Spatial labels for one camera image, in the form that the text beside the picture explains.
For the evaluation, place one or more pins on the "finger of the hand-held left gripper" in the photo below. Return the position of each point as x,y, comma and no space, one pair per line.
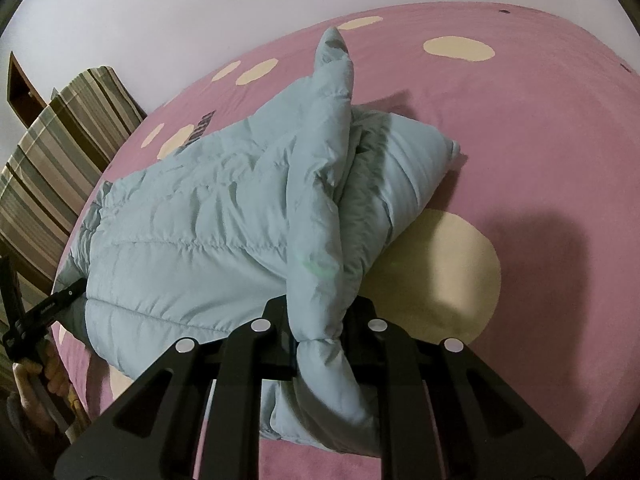
70,294

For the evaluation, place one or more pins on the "brown wooden door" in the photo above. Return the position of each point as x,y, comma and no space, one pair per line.
25,95

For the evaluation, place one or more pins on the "striped padded headboard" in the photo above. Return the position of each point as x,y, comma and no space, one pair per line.
50,175

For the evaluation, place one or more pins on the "light blue puffer jacket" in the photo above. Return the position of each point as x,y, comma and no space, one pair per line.
200,220

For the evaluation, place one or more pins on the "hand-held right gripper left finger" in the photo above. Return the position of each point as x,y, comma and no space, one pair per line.
272,327

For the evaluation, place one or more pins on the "person's left hand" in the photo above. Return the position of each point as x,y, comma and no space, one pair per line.
52,375

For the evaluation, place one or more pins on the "pink polka dot bed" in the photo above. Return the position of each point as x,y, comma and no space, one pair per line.
525,160

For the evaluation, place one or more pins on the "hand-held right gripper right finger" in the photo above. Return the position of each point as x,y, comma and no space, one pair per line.
372,345

